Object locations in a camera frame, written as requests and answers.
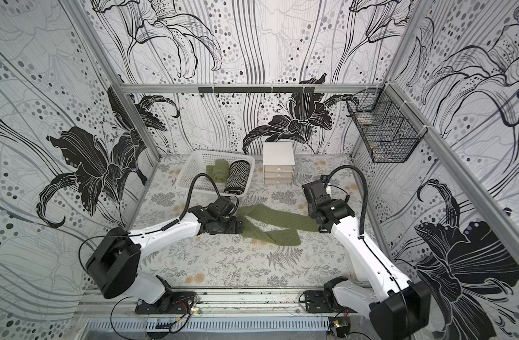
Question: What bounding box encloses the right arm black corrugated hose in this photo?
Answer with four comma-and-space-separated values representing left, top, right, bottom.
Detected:
324, 164, 369, 238

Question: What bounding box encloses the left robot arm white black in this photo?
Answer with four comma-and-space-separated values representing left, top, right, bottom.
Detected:
82, 196, 244, 314

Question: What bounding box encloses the green knit scarf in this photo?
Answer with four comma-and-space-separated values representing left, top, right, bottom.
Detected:
236, 204, 319, 247
206, 159, 230, 183

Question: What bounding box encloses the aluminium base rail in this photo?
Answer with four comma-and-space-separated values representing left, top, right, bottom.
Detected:
77, 287, 339, 317

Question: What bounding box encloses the white plastic perforated basket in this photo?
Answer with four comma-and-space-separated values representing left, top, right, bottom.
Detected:
175, 150, 255, 198

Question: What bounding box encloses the black wire wall basket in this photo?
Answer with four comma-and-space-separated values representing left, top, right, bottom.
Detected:
346, 88, 422, 164

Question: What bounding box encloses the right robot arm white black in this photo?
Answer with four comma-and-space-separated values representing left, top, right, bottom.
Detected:
302, 180, 432, 339

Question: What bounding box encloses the small black electronics box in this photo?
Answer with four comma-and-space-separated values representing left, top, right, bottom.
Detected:
327, 318, 351, 339

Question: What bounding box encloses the black white patterned knit scarf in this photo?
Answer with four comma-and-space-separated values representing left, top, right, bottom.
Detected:
224, 160, 251, 195

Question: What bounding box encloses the white slotted cable duct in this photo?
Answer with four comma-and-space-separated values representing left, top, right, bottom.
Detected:
87, 317, 330, 333

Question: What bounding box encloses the white small drawer box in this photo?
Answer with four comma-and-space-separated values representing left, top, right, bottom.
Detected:
263, 142, 296, 184

